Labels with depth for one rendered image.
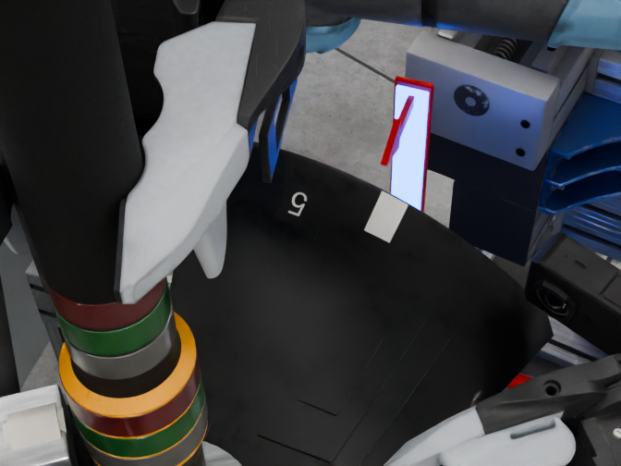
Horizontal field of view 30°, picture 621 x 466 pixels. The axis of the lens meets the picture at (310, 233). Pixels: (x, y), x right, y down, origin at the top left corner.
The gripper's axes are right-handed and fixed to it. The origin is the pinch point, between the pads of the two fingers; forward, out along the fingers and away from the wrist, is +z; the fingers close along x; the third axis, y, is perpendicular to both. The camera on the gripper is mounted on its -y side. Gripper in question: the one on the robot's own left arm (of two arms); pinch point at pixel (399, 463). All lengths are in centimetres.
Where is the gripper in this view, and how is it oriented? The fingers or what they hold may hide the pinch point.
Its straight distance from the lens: 58.3
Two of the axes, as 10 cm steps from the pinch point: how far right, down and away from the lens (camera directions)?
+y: 3.0, 8.0, -5.3
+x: 0.0, 5.5, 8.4
